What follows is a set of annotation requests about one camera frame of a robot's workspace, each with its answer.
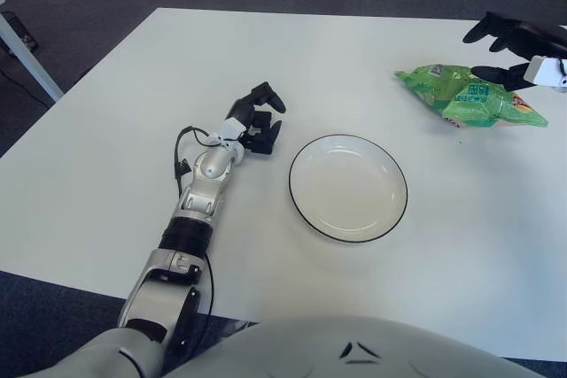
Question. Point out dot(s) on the grey robot torso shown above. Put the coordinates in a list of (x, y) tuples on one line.
[(310, 351)]

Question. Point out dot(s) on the black box on floor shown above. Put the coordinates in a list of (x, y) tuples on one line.
[(22, 28)]

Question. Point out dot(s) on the white desk leg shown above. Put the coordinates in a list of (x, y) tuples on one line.
[(26, 57)]

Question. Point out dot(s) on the white plate with black rim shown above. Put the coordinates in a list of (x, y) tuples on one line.
[(347, 187)]

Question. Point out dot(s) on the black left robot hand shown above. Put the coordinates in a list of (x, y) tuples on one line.
[(261, 139)]

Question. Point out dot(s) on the green snack bag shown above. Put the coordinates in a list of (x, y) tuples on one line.
[(469, 108)]

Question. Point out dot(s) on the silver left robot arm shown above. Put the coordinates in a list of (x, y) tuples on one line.
[(212, 170)]

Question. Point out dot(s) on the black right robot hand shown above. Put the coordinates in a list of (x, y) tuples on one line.
[(531, 43)]

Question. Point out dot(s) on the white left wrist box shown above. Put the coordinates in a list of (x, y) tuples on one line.
[(231, 128)]

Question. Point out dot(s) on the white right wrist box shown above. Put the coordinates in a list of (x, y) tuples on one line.
[(542, 70)]

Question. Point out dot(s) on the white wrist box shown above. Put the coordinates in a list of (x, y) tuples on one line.
[(231, 128), (542, 70)]

